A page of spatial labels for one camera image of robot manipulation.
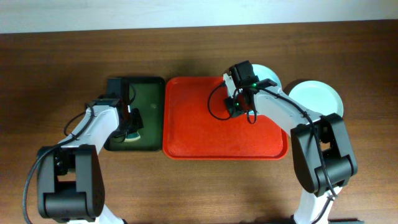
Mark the mint green plate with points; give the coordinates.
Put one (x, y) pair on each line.
(318, 96)

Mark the red tray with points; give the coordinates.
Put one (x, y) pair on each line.
(195, 127)

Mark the light blue plate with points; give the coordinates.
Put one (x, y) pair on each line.
(263, 72)

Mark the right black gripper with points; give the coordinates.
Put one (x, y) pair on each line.
(232, 111)

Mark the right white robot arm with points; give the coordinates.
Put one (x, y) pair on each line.
(323, 156)

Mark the green yellow sponge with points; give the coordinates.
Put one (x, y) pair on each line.
(130, 137)

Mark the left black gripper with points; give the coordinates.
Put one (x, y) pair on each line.
(134, 121)

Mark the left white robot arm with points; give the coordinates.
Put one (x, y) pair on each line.
(70, 186)

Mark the dark green tray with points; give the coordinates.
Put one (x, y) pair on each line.
(148, 95)

